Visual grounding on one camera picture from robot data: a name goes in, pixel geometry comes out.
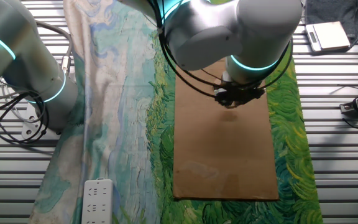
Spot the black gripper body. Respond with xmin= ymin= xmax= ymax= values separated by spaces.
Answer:
xmin=224 ymin=87 xmax=257 ymax=105

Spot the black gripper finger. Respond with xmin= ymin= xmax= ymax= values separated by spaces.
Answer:
xmin=213 ymin=91 xmax=233 ymax=109
xmin=233 ymin=88 xmax=266 ymax=108

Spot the brown cardboard sheet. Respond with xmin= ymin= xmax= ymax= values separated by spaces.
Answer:
xmin=172 ymin=58 xmax=280 ymax=201

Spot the white digital scale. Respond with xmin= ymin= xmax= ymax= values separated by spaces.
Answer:
xmin=305 ymin=21 xmax=351 ymax=53

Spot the painted landscape print cloth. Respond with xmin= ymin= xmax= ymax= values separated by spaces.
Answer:
xmin=28 ymin=0 xmax=324 ymax=224

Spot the dark grey towel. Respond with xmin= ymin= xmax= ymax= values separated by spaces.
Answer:
xmin=303 ymin=0 xmax=358 ymax=52

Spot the white power strip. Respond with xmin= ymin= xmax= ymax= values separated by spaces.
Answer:
xmin=81 ymin=177 xmax=114 ymax=224

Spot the black cable with coiled bundle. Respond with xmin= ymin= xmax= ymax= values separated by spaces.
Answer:
xmin=258 ymin=39 xmax=294 ymax=91

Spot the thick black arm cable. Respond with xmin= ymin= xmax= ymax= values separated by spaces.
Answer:
xmin=157 ymin=27 xmax=219 ymax=99

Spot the grey cable with metal connector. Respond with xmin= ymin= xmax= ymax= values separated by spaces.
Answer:
xmin=35 ymin=20 xmax=73 ymax=76

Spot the black base cable bundle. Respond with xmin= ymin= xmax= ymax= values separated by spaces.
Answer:
xmin=0 ymin=90 xmax=50 ymax=144

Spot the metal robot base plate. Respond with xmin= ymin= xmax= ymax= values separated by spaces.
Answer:
xmin=21 ymin=104 xmax=62 ymax=140

